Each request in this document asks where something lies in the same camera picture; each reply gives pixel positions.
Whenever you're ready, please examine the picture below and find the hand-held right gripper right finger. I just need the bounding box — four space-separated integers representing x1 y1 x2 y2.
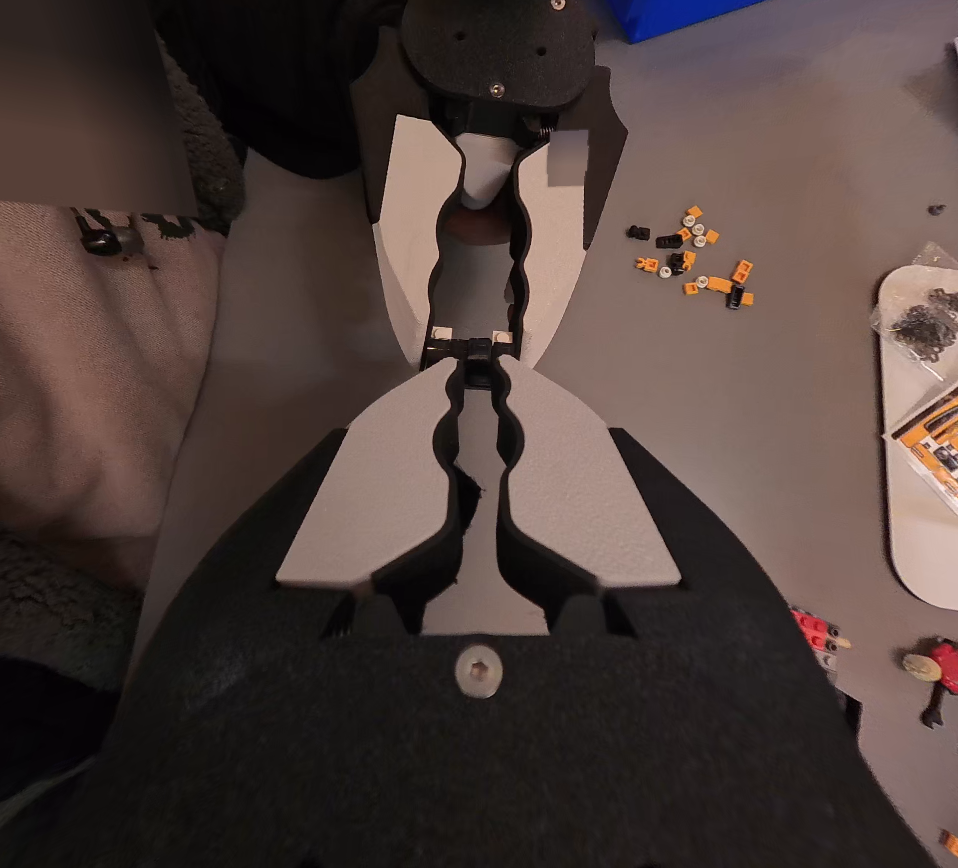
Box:
494 355 682 596

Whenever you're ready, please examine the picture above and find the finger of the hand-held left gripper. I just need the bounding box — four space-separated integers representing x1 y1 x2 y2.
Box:
507 127 592 371
372 112 467 369

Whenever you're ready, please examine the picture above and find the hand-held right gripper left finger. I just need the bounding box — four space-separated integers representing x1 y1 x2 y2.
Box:
275 357 480 596

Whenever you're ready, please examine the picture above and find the small black white lego assembly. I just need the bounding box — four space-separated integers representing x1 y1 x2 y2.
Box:
421 325 517 390

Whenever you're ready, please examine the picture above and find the person's left forearm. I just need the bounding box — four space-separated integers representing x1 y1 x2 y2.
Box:
142 0 429 181

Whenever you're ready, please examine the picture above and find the cluster of small lego parts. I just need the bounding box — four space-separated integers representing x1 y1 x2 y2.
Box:
627 204 755 310

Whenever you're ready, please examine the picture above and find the partly built lego car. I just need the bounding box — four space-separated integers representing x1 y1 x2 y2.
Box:
789 606 862 727

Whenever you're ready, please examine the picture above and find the red lego minifigure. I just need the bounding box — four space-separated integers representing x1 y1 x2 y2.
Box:
902 638 958 730

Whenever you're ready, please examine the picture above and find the person's left hand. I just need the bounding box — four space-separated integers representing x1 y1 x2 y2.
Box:
448 208 512 246

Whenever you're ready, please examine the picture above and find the beige shirt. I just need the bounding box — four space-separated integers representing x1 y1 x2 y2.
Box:
0 202 229 588

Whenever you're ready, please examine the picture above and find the black earbud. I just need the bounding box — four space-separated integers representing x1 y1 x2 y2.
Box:
73 208 145 259

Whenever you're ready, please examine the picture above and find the white oval tray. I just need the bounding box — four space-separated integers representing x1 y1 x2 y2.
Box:
876 265 958 612

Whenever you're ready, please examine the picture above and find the orange printed leaflet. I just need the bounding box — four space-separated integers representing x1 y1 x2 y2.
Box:
887 382 958 519

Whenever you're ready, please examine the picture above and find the clear bag of black parts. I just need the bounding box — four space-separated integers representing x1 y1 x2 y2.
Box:
868 241 958 379

